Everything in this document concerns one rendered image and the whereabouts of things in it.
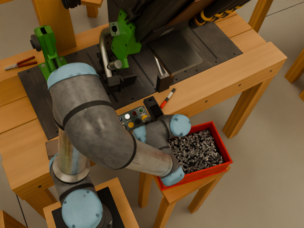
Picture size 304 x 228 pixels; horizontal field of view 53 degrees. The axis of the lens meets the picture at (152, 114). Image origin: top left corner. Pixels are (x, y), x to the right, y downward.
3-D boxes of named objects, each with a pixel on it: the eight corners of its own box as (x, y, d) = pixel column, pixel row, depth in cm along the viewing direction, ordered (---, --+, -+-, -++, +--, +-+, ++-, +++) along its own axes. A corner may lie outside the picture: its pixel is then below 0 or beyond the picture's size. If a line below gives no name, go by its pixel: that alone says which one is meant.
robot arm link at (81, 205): (76, 243, 97) (67, 236, 86) (63, 205, 103) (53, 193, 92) (111, 226, 100) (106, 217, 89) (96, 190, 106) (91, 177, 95)
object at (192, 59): (201, 64, 132) (203, 59, 130) (170, 78, 127) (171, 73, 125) (156, 10, 149) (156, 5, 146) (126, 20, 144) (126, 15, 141)
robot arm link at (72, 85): (59, 209, 101) (64, 111, 59) (46, 170, 107) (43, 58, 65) (93, 197, 106) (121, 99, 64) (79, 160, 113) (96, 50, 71)
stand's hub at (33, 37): (43, 54, 132) (39, 41, 126) (36, 56, 131) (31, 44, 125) (37, 42, 135) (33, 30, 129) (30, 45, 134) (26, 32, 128)
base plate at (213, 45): (242, 55, 167) (243, 52, 165) (49, 142, 132) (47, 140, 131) (198, 9, 185) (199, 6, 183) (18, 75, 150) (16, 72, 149)
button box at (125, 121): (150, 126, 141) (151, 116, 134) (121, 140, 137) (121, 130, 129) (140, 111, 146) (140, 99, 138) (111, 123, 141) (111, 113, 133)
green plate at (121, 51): (138, 63, 137) (150, 24, 122) (122, 66, 133) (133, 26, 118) (126, 46, 142) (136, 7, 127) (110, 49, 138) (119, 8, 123)
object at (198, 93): (277, 75, 178) (288, 57, 165) (22, 201, 131) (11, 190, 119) (261, 59, 184) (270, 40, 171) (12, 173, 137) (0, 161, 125)
